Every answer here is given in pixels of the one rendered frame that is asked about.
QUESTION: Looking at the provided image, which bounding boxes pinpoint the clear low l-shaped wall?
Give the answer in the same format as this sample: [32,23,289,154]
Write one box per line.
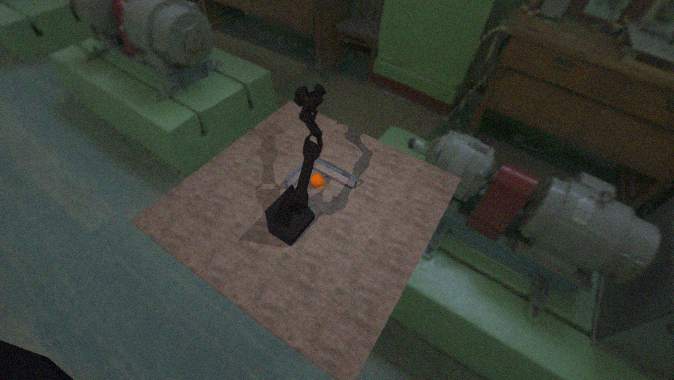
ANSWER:
[287,161,355,188]

